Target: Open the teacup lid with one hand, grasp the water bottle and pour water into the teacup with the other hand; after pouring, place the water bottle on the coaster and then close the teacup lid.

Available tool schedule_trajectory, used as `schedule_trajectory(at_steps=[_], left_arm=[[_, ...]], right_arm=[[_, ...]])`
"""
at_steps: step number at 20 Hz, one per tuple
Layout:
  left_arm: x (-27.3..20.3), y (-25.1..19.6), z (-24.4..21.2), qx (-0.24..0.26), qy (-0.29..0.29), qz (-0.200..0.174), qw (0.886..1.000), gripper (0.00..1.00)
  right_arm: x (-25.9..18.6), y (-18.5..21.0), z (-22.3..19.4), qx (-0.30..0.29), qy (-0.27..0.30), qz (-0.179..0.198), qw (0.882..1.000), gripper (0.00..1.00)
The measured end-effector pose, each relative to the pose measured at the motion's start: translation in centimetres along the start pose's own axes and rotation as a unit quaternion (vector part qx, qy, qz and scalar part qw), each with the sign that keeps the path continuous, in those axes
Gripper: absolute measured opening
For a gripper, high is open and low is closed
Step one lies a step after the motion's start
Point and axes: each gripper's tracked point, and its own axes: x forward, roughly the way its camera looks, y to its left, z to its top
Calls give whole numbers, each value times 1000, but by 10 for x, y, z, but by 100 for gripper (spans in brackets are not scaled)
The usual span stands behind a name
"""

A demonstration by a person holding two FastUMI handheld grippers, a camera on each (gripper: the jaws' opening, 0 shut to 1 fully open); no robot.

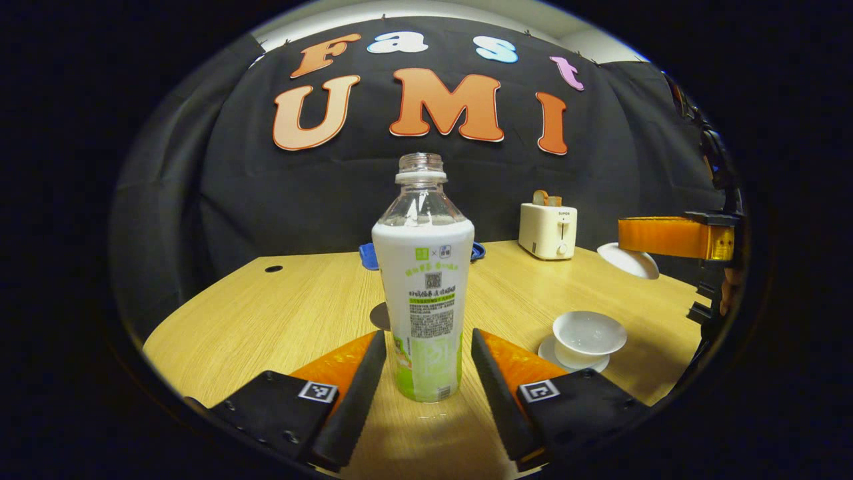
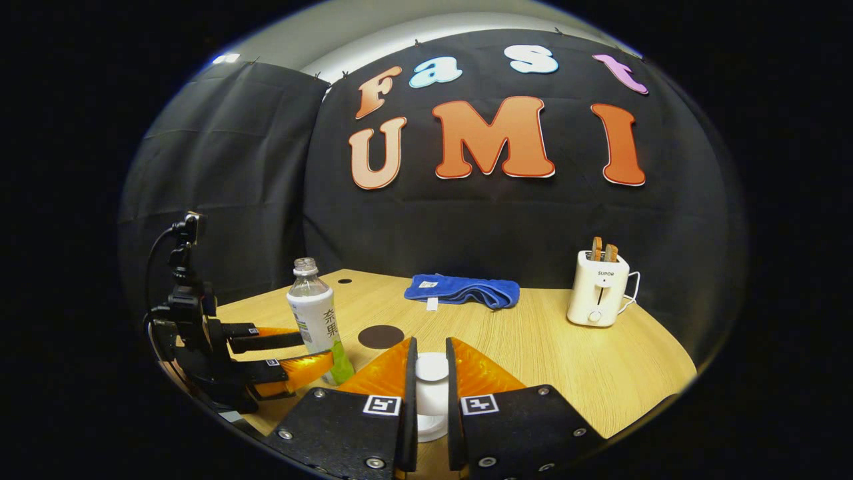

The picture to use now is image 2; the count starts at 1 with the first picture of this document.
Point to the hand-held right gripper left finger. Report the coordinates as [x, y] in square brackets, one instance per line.
[409, 433]

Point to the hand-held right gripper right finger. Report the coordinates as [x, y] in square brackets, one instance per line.
[455, 433]

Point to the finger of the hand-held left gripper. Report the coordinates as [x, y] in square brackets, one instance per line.
[300, 372]
[266, 342]

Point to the white teacup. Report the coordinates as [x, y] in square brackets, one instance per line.
[432, 430]

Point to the white green label water bottle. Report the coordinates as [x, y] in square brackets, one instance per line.
[316, 313]

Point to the dark brown round coaster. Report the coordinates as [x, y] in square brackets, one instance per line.
[380, 336]

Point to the blue folded towel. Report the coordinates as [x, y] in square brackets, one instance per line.
[466, 290]

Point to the white toaster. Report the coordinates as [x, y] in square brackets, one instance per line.
[596, 296]

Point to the black backdrop cloth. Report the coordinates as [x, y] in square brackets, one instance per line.
[466, 226]

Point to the brown bread slice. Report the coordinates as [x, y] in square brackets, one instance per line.
[597, 248]
[610, 253]

